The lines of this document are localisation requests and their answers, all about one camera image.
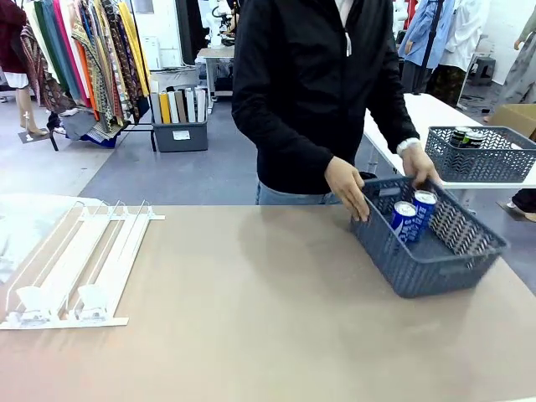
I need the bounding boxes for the bystander's dark foot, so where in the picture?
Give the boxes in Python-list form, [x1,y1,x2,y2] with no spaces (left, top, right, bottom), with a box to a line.
[505,188,536,224]

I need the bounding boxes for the person's right hand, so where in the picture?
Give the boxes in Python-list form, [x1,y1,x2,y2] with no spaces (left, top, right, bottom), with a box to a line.
[323,155,371,223]

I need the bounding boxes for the blue cloth pile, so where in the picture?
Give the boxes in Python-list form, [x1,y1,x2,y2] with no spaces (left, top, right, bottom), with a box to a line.
[80,124,121,149]

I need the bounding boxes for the grey dress on mannequin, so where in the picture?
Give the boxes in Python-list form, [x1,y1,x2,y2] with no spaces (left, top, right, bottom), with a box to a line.
[499,8,536,106]

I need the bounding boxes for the person's left forearm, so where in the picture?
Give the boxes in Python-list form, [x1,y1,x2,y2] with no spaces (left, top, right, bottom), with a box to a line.
[363,79,420,148]

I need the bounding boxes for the white dispenser pusher block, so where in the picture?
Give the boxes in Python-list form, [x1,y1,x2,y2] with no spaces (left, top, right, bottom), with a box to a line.
[75,284,111,323]
[15,286,55,326]

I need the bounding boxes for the blue shirt on mannequin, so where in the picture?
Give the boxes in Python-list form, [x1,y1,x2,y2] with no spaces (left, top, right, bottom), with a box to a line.
[396,0,456,70]

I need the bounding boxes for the black stool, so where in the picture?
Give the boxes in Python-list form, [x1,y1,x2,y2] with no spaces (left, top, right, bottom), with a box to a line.
[467,55,497,87]

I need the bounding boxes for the blue Pepsi can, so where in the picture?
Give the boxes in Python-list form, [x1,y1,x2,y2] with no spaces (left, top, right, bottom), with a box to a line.
[412,189,439,232]
[390,200,420,245]

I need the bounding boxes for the person in black jacket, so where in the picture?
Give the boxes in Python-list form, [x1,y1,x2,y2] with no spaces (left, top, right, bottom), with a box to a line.
[230,0,420,196]

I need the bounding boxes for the white air purifier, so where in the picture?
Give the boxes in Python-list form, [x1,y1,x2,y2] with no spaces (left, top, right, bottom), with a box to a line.
[143,35,162,71]

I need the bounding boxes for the green hanging garment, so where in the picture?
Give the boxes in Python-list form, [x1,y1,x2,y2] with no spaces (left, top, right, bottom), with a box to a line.
[33,0,70,91]

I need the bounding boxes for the mannequin legs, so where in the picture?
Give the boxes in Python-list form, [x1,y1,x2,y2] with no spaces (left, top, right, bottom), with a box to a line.
[15,83,50,138]

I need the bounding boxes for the grey storage bin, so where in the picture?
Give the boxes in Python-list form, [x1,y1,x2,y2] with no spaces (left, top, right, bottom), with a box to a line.
[152,121,209,153]

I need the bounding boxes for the brown patterned dress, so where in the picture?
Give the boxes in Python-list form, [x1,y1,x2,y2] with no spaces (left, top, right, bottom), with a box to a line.
[19,23,77,114]

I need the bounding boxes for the white wristwatch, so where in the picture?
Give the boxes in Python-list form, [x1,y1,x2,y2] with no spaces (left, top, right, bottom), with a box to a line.
[396,137,422,157]

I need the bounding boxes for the person's right forearm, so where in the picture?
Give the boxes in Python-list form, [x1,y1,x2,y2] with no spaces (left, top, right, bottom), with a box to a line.
[232,95,337,182]

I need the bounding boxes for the grey plastic lattice basket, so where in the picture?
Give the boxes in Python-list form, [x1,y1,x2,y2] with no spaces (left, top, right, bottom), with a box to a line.
[348,175,510,300]
[424,125,536,184]

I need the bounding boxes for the teal hanging garment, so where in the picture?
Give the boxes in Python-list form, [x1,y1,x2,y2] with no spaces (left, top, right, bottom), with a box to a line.
[41,0,83,102]

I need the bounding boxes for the white side table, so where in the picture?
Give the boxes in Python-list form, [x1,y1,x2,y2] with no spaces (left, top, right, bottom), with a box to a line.
[362,92,536,202]

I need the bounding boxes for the dark patterned hanging garment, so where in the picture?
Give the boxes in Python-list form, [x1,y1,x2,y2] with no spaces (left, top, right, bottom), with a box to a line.
[90,0,140,123]

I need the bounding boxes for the white coat on mannequin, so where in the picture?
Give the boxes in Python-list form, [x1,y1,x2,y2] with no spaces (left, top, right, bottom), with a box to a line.
[439,0,491,74]

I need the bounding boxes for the maroon garment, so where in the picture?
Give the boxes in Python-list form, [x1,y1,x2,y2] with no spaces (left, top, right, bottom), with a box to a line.
[0,0,28,75]

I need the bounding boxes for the white wire can dispenser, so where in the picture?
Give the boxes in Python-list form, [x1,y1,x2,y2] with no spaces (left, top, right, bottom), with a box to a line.
[0,199,167,332]

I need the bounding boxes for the black tripod pole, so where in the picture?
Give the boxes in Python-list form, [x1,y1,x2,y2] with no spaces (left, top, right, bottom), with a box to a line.
[411,0,446,97]

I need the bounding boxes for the yellow hanging garment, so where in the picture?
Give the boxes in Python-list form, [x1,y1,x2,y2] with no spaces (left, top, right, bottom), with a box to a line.
[116,1,151,99]

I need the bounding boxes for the person's left hand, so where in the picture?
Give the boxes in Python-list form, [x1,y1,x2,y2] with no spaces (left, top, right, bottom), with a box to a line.
[401,147,443,193]

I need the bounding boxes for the brown cardboard box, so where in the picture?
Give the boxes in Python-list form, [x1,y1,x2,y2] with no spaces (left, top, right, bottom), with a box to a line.
[487,103,536,142]

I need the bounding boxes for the yellow roll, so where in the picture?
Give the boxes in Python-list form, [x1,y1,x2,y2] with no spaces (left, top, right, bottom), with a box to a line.
[158,91,173,125]

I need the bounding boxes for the white background workbench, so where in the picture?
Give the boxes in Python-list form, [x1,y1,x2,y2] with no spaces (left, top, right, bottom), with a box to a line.
[195,44,236,102]

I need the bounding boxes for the orange hanging garment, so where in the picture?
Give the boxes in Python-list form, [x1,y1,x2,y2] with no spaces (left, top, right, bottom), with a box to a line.
[75,39,102,121]

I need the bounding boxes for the pink hanging garment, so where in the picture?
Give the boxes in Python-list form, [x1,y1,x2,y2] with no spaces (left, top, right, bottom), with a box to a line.
[52,0,91,108]

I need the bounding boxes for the black Pepsi can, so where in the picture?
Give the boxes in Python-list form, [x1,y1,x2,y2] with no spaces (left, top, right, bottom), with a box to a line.
[449,126,472,148]
[460,130,489,150]

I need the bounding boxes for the person's white undershirt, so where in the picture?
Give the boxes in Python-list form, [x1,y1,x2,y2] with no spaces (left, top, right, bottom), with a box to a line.
[333,0,358,27]

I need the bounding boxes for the person's blue jeans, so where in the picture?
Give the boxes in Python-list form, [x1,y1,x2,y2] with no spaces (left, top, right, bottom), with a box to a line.
[255,179,343,206]

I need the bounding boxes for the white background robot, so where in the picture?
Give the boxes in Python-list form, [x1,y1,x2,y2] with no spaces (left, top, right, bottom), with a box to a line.
[204,0,236,47]

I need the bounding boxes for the grey cloth pile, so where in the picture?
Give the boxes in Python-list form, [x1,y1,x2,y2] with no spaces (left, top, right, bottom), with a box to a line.
[59,108,106,142]

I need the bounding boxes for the brown patterned skirt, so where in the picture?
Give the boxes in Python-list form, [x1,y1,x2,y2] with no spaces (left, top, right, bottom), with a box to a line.
[426,64,466,106]

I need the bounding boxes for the black clothes rack frame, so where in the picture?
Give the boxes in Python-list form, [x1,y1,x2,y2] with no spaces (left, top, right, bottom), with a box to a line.
[120,0,158,152]

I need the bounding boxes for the white roll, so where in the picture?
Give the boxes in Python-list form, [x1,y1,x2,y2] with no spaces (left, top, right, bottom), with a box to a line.
[167,90,181,125]
[195,87,209,125]
[184,88,198,125]

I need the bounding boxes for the beige patterned hanging garment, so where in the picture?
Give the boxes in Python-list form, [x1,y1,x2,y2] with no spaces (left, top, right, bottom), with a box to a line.
[70,12,115,127]

